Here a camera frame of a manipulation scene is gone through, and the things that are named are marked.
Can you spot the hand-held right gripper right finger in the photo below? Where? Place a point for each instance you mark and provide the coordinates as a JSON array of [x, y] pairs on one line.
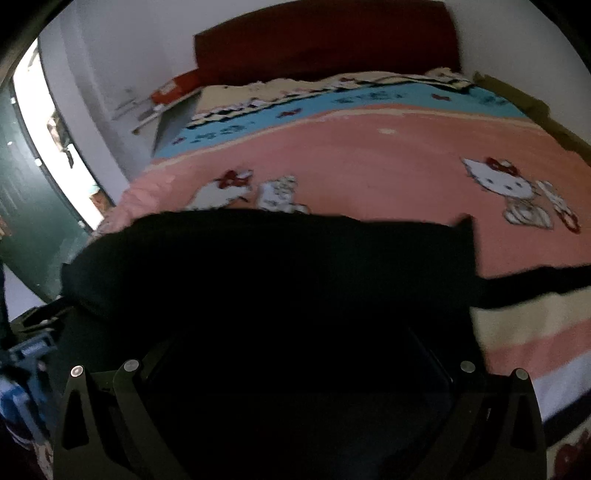
[[480, 401]]

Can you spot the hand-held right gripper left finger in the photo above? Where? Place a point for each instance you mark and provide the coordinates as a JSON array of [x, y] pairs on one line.
[[124, 401]]

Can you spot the black hooded jacket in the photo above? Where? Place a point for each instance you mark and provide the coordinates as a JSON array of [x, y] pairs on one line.
[[277, 277]]

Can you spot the blue patterned cloth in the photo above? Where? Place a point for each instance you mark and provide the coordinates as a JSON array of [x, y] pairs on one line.
[[18, 406]]

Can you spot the green door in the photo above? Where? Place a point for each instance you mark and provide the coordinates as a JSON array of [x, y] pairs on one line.
[[32, 221]]

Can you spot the grey bedside shelf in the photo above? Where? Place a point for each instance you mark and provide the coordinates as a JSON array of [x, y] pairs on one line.
[[161, 120]]

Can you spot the pink cartoon printed blanket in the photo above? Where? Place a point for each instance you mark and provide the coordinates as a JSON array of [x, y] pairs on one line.
[[369, 152]]

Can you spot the orange box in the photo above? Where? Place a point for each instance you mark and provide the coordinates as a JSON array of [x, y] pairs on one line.
[[173, 90]]

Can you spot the dark red headboard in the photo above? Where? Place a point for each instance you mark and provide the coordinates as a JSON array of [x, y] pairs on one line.
[[323, 41]]

